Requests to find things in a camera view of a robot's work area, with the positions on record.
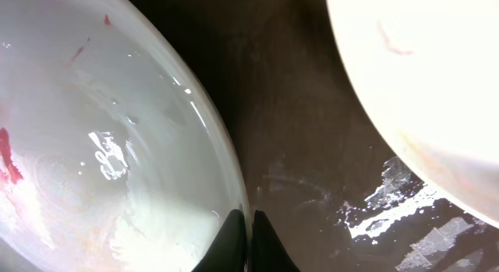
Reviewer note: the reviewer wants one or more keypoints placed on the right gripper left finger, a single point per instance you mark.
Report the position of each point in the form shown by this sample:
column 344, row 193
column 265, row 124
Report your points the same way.
column 227, row 252

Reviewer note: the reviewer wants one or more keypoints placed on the large brown serving tray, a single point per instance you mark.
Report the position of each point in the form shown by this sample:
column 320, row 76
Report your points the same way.
column 335, row 193

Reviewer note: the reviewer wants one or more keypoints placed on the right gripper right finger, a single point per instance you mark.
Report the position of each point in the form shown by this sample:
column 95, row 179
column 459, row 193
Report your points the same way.
column 267, row 252

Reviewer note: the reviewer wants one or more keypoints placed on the cream white plate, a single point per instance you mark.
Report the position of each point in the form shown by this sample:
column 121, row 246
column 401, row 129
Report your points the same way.
column 426, row 73

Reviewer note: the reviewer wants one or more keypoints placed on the pale green plate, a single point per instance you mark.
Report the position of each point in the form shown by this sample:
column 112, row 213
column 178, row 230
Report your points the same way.
column 113, row 157

